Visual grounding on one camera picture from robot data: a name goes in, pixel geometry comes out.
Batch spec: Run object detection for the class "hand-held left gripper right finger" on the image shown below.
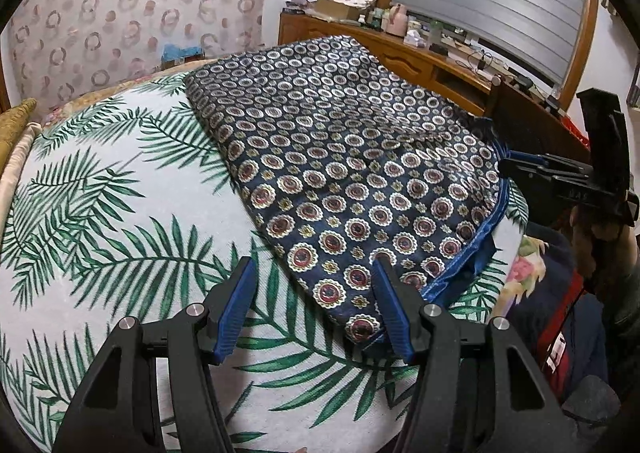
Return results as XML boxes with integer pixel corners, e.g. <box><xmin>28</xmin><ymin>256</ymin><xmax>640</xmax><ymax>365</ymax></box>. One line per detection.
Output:
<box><xmin>371</xmin><ymin>254</ymin><xmax>577</xmax><ymax>453</ymax></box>

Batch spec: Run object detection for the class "clutter of small desk things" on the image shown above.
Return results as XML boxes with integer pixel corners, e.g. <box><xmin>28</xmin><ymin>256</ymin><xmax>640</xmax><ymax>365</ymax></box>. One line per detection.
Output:
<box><xmin>407</xmin><ymin>16</ymin><xmax>566</xmax><ymax>99</ymax></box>

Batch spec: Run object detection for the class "blue plastic bag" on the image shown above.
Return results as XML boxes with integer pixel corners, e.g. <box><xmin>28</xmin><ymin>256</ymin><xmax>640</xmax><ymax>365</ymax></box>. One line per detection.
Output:
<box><xmin>160</xmin><ymin>43</ymin><xmax>206</xmax><ymax>69</ymax></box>

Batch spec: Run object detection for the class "person's dark red-striped clothing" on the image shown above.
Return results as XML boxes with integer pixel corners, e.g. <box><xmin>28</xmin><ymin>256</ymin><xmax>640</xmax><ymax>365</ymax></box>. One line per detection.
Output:
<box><xmin>537</xmin><ymin>228</ymin><xmax>640</xmax><ymax>439</ymax></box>

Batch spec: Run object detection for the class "red plastic basket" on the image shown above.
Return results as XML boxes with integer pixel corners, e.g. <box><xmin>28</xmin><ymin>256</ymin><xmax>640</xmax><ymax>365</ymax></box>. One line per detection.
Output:
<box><xmin>565</xmin><ymin>116</ymin><xmax>592</xmax><ymax>145</ymax></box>

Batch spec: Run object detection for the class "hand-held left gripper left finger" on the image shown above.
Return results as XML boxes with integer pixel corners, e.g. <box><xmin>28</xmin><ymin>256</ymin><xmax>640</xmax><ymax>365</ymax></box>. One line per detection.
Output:
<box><xmin>52</xmin><ymin>255</ymin><xmax>260</xmax><ymax>453</ymax></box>

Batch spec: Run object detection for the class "palm leaf print bedsheet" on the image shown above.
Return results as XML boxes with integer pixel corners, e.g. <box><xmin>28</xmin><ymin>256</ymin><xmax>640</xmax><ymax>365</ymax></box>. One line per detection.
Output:
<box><xmin>0</xmin><ymin>68</ymin><xmax>531</xmax><ymax>453</ymax></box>

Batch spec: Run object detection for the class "cream pillow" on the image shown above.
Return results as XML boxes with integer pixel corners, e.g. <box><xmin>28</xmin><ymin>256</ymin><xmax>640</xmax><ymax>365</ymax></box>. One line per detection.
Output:
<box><xmin>0</xmin><ymin>123</ymin><xmax>45</xmax><ymax>234</ymax></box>

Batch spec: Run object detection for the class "pink jug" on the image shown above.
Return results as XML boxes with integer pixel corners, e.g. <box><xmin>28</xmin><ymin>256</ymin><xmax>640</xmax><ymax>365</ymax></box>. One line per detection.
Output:
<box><xmin>387</xmin><ymin>3</ymin><xmax>408</xmax><ymax>34</ymax></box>

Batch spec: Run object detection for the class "wooden cabinet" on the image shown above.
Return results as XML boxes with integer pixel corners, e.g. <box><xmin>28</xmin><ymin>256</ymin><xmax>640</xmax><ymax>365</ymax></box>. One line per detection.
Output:
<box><xmin>277</xmin><ymin>13</ymin><xmax>591</xmax><ymax>154</ymax></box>

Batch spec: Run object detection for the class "floral cardboard box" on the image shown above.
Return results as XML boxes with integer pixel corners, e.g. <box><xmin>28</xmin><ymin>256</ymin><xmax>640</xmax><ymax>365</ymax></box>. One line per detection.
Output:
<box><xmin>312</xmin><ymin>0</ymin><xmax>383</xmax><ymax>21</ymax></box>

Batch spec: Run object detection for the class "navy patterned satin garment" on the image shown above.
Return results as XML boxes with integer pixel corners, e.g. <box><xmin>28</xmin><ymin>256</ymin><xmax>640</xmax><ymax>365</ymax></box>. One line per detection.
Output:
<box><xmin>184</xmin><ymin>36</ymin><xmax>511</xmax><ymax>346</ymax></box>

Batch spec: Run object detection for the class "circle print curtain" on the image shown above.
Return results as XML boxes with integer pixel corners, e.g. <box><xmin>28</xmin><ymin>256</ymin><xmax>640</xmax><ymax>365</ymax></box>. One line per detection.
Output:
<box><xmin>5</xmin><ymin>0</ymin><xmax>281</xmax><ymax>109</ymax></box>

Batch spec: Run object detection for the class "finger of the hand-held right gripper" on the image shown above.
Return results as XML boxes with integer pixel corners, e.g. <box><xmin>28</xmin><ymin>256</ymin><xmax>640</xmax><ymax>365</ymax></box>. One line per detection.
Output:
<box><xmin>535</xmin><ymin>153</ymin><xmax>593</xmax><ymax>172</ymax></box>
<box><xmin>500</xmin><ymin>159</ymin><xmax>601</xmax><ymax>191</ymax></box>

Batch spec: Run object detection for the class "person's right hand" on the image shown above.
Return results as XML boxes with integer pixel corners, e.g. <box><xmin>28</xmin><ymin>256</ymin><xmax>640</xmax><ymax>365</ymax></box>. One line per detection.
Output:
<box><xmin>571</xmin><ymin>206</ymin><xmax>622</xmax><ymax>295</ymax></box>

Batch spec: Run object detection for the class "person's right forearm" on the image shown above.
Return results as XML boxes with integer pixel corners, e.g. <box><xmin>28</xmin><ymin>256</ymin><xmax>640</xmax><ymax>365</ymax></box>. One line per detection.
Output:
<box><xmin>597</xmin><ymin>233</ymin><xmax>640</xmax><ymax>399</ymax></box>

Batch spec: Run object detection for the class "gold cushion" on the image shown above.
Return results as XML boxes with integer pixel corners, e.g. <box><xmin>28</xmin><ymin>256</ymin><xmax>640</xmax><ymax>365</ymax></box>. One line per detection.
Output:
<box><xmin>0</xmin><ymin>98</ymin><xmax>41</xmax><ymax>174</ymax></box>

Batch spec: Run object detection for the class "floral blanket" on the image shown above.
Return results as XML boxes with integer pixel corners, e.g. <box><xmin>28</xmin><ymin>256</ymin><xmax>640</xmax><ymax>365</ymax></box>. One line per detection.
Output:
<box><xmin>42</xmin><ymin>60</ymin><xmax>553</xmax><ymax>321</ymax></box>

